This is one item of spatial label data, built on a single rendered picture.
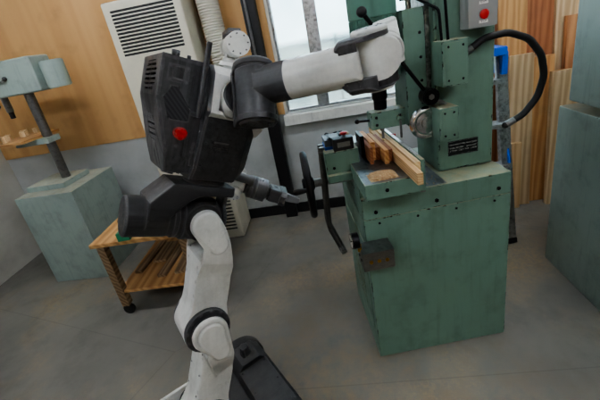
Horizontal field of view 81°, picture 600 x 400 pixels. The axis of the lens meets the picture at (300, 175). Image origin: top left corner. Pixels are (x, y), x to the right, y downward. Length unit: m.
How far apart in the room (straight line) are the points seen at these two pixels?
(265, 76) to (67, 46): 2.58
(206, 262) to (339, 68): 0.66
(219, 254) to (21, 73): 2.13
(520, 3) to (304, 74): 2.22
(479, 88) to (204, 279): 1.17
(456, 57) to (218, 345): 1.20
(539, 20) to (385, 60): 2.23
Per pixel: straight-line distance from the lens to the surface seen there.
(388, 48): 0.79
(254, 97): 0.81
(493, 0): 1.42
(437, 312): 1.75
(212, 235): 1.04
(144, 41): 2.66
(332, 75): 0.75
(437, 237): 1.52
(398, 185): 1.24
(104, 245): 2.28
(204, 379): 1.34
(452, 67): 1.34
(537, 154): 2.96
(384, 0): 1.37
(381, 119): 1.45
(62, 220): 2.99
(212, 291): 1.17
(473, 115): 1.51
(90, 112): 3.29
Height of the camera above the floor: 1.41
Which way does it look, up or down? 21 degrees down
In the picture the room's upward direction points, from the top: 11 degrees counter-clockwise
